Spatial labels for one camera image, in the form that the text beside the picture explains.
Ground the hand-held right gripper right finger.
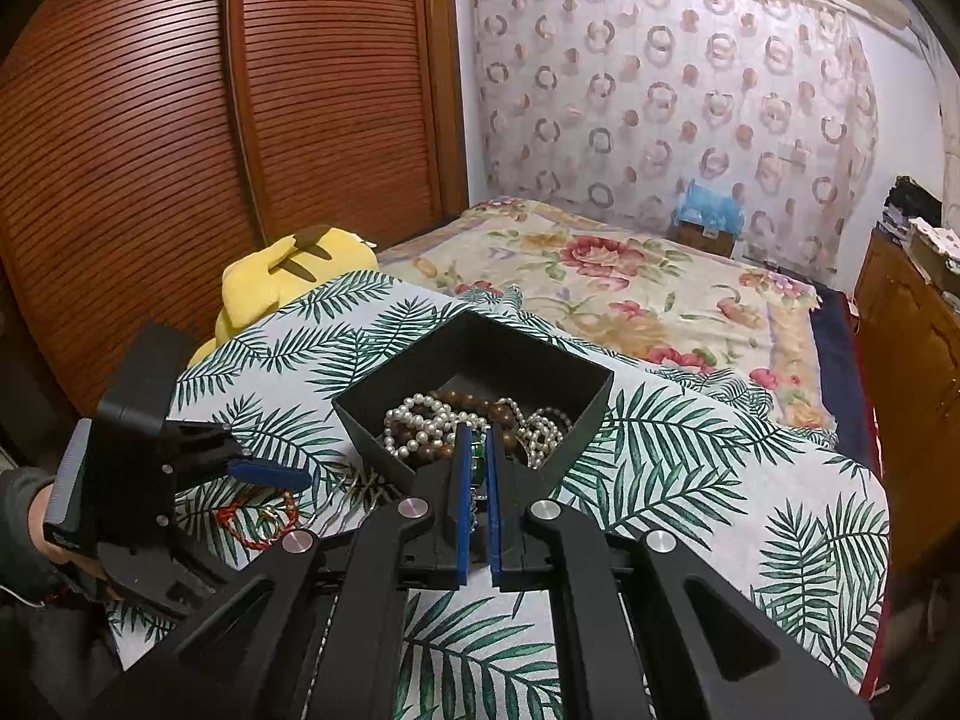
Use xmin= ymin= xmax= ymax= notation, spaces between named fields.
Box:
xmin=486 ymin=424 xmax=875 ymax=720

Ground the circle patterned curtain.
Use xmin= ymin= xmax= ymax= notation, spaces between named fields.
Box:
xmin=469 ymin=0 xmax=880 ymax=295

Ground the black box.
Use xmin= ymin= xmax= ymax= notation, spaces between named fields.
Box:
xmin=332 ymin=311 xmax=614 ymax=497

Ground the wooden cabinet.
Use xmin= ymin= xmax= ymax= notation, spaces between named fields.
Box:
xmin=853 ymin=229 xmax=960 ymax=572

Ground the green bangle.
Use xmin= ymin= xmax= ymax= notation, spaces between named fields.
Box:
xmin=469 ymin=439 xmax=490 ymax=541

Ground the red string bracelet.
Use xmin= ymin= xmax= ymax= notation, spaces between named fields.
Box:
xmin=214 ymin=491 xmax=301 ymax=547

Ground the brown louvered wardrobe door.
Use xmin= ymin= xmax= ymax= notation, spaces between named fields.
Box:
xmin=223 ymin=0 xmax=445 ymax=256
xmin=0 ymin=0 xmax=263 ymax=421

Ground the leaf print tablecloth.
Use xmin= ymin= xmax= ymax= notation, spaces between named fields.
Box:
xmin=105 ymin=270 xmax=893 ymax=720

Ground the stack of dark clothes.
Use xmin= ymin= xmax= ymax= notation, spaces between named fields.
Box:
xmin=881 ymin=176 xmax=943 ymax=245

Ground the cardboard box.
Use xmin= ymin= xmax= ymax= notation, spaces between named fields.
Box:
xmin=677 ymin=219 xmax=736 ymax=258

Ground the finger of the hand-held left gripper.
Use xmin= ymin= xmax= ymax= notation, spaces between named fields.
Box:
xmin=161 ymin=424 xmax=313 ymax=500
xmin=112 ymin=531 xmax=250 ymax=620

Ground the blue plastic bag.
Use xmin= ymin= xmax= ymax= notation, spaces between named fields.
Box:
xmin=673 ymin=178 xmax=743 ymax=235

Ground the floral bed blanket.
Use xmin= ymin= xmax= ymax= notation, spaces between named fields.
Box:
xmin=375 ymin=199 xmax=838 ymax=433

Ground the person's left forearm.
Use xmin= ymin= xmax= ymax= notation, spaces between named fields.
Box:
xmin=0 ymin=465 xmax=130 ymax=720

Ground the person's left hand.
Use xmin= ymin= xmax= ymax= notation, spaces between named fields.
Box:
xmin=27 ymin=487 xmax=125 ymax=603

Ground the yellow plush toy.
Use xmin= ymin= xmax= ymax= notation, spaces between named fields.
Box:
xmin=187 ymin=225 xmax=378 ymax=368

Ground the white pearl necklace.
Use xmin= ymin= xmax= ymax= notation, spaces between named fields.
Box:
xmin=382 ymin=392 xmax=572 ymax=470

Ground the wooden bead bracelet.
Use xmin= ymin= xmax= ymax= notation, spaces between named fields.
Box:
xmin=418 ymin=388 xmax=527 ymax=463

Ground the floral cloth bundle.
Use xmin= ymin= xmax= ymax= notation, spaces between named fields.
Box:
xmin=907 ymin=217 xmax=960 ymax=280

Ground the wooden wardrobe side panel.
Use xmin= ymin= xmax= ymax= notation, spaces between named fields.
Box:
xmin=422 ymin=0 xmax=471 ymax=220

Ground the navy blue mat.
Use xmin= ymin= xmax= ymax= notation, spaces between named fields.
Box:
xmin=808 ymin=289 xmax=865 ymax=460

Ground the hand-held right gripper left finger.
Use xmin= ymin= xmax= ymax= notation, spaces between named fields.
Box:
xmin=97 ymin=424 xmax=475 ymax=720

